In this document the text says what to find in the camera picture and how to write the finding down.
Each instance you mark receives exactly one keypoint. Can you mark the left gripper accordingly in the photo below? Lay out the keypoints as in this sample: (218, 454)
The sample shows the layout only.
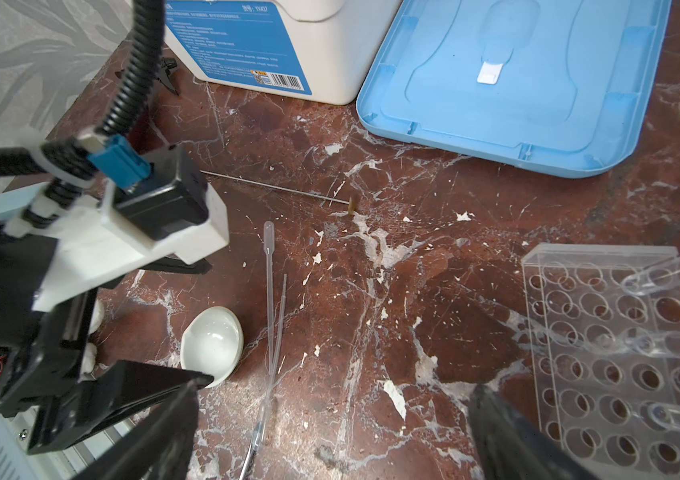
(44, 352)

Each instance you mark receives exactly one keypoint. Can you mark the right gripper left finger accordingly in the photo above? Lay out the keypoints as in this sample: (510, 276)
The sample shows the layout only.
(160, 446)

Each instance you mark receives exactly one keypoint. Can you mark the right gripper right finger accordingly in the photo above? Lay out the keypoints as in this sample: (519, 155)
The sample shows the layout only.
(510, 447)

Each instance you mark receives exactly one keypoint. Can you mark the clear acrylic test tube rack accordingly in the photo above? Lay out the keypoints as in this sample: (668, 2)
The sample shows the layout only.
(599, 353)

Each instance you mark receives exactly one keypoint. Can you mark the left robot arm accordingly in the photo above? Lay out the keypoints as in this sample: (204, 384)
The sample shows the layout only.
(49, 51)

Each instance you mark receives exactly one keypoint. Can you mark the small white ceramic bowl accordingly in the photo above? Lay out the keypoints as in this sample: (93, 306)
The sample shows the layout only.
(213, 344)

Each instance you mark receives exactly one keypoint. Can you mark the clear plastic pipette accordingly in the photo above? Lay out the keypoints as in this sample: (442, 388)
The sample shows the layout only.
(274, 320)

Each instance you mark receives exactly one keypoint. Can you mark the thin metal rod brass tip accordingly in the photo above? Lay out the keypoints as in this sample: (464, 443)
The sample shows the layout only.
(352, 205)

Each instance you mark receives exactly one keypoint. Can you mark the blue plastic bin lid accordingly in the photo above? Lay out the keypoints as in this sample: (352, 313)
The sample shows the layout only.
(555, 87)

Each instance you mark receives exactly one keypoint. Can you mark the white plastic storage bin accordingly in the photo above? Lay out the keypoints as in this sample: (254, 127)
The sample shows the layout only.
(319, 51)

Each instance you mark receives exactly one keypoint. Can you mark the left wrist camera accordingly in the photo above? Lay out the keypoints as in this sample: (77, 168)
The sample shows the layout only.
(154, 205)

